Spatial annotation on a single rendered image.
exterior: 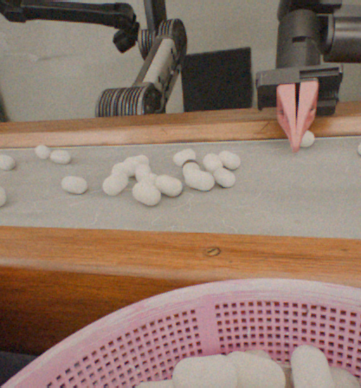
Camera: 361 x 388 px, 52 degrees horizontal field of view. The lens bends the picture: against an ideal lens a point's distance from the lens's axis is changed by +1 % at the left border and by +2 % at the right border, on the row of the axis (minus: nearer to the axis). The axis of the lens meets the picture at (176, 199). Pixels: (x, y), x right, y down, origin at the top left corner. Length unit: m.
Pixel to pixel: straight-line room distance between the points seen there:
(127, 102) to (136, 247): 0.59
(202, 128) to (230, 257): 0.36
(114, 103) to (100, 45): 1.81
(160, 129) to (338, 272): 0.42
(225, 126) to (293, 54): 0.14
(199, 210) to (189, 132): 0.25
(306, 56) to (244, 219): 0.26
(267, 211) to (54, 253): 0.19
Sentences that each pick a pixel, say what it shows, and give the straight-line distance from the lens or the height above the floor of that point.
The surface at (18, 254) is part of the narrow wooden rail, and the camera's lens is 0.30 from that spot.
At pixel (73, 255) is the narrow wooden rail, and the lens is 0.27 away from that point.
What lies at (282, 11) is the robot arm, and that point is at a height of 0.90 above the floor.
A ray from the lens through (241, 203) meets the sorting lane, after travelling 0.36.
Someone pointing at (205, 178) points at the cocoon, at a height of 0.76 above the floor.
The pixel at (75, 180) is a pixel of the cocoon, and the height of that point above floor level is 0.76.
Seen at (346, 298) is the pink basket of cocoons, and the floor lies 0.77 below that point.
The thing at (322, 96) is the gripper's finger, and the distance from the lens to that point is 0.53.
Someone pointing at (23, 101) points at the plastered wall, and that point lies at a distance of 2.98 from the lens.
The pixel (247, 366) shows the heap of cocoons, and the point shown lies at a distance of 0.21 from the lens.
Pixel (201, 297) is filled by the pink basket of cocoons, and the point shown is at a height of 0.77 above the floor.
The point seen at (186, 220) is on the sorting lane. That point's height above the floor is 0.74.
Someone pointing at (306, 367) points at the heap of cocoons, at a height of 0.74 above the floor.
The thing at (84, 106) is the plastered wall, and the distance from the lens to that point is 2.76.
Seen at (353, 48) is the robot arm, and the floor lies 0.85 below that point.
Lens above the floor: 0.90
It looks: 25 degrees down
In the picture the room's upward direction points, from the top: 7 degrees counter-clockwise
